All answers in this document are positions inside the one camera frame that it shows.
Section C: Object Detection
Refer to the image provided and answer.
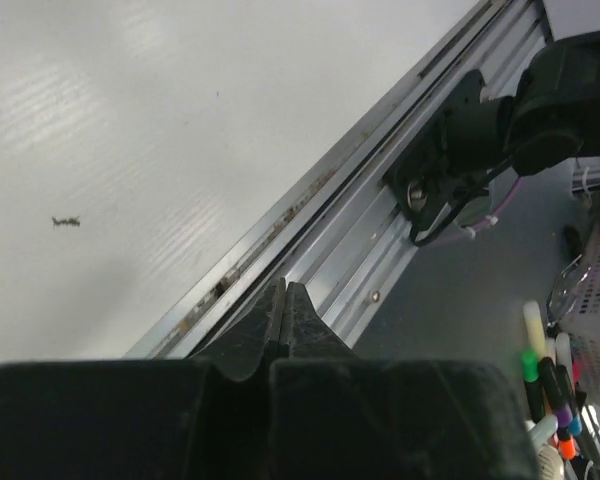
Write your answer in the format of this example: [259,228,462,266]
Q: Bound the aluminium front rail frame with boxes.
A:
[129,1,546,358]

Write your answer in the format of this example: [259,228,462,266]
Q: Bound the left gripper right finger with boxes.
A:
[274,282,356,359]

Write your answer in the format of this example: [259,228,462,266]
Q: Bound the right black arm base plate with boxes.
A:
[382,69,491,246]

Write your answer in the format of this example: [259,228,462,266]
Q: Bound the pale yellow marker in cup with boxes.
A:
[523,300,547,359]

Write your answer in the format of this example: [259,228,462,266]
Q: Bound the purple banded black marker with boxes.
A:
[538,357,574,442]

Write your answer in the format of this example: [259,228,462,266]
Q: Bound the orange capped marker in cup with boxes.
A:
[558,436,577,461]

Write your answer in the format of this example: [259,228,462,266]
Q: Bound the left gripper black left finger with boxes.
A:
[193,278,286,383]

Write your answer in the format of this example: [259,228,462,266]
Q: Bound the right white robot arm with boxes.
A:
[440,31,600,201]

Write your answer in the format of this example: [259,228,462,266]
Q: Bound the green capped black marker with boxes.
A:
[521,349,547,423]

